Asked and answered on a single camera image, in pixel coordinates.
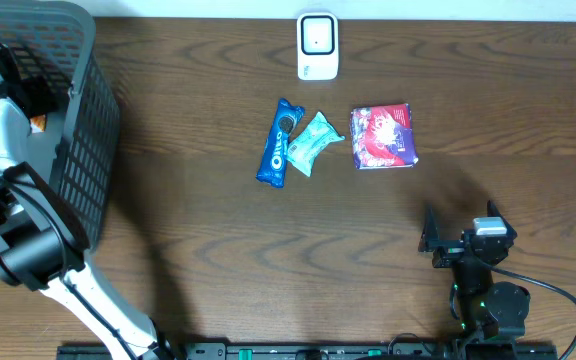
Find purple red Carefree pack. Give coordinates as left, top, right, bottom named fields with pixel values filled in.
left=350, top=103, right=419, bottom=170

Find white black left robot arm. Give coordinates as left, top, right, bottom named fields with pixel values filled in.
left=0, top=42, right=168, bottom=359

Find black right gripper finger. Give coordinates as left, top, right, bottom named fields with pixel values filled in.
left=418, top=206, right=440, bottom=252
left=487, top=200, right=502, bottom=218

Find dark grey plastic basket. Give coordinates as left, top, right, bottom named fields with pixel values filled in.
left=0, top=1, right=120, bottom=247

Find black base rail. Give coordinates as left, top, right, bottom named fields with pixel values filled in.
left=57, top=340, right=559, bottom=360

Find blue Oreo packet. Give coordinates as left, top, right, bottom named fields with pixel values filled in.
left=256, top=98, right=305, bottom=188

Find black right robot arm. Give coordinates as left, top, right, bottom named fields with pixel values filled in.
left=418, top=202, right=530, bottom=341

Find orange small carton box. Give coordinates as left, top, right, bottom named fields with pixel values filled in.
left=30, top=114, right=47, bottom=134

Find mint green snack packet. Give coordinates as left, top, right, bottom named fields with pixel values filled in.
left=287, top=112, right=345, bottom=177

